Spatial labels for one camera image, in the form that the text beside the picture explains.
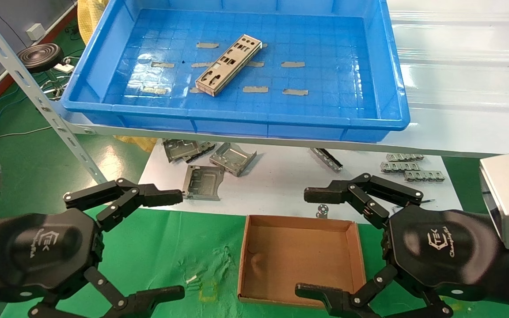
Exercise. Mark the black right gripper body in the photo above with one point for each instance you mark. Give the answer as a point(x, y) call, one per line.
point(440, 247)

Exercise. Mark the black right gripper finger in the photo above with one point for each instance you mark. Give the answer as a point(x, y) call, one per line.
point(325, 194)
point(320, 292)

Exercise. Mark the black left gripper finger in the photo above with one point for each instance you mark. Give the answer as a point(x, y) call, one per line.
point(148, 300)
point(161, 197)

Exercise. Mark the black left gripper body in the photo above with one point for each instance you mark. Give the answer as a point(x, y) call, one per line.
point(38, 251)

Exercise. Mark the open cardboard box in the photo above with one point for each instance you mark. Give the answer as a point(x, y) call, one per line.
point(298, 256)

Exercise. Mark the blue plastic tray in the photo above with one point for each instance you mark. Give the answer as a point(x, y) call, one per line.
point(325, 44)

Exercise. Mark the small round metal washer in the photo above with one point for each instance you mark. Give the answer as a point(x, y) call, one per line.
point(323, 210)

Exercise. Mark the white paper sheet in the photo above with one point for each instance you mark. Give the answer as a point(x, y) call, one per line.
point(281, 185)

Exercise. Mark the thin black pen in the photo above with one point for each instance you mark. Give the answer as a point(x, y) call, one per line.
point(429, 201)

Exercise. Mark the small white tape scrap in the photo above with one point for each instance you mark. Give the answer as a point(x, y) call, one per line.
point(191, 279)

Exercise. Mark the grey perforated steel upright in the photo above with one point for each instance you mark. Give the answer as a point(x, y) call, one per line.
point(31, 90)

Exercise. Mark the white power strip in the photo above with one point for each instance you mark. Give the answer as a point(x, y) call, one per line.
point(64, 67)

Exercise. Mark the black round stool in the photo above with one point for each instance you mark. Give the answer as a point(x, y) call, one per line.
point(40, 57)

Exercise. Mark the grey sheet metal bracket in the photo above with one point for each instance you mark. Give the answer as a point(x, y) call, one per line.
point(206, 145)
point(203, 182)
point(232, 158)
point(178, 149)

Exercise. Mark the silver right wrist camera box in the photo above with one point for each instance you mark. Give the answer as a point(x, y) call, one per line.
point(508, 198)

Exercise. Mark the grey metal shelf rail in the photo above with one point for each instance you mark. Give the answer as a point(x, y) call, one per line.
point(457, 149)

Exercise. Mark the white wall outlet box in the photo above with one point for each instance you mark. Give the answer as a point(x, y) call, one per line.
point(36, 31)

